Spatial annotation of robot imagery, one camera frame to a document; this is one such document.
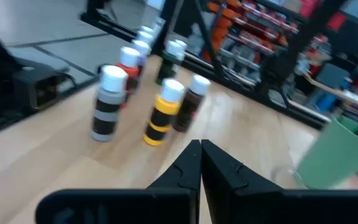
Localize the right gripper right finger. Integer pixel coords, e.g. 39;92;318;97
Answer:
201;139;289;224

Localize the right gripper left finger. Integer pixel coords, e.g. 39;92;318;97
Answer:
147;139;202;224

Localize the yellow paint bottle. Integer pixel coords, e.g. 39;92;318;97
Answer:
142;78;186;147

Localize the brown paint bottle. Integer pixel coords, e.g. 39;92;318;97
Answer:
172;73;211;133

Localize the grey paint bottle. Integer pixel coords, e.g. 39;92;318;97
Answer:
89;64;129;143

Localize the dark green paint bottle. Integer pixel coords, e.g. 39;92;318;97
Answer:
155;40;183;85

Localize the green plastic cup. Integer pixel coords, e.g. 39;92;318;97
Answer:
295;116;358;190

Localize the red paint bottle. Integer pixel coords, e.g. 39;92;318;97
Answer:
116;45;142;103

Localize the purple paint bottle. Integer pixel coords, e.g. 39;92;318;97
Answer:
131;39;152;68

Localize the white small paint bottle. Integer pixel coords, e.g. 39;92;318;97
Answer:
136;25;155;43

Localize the black table-level camera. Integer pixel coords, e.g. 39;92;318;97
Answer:
11;65;78;110

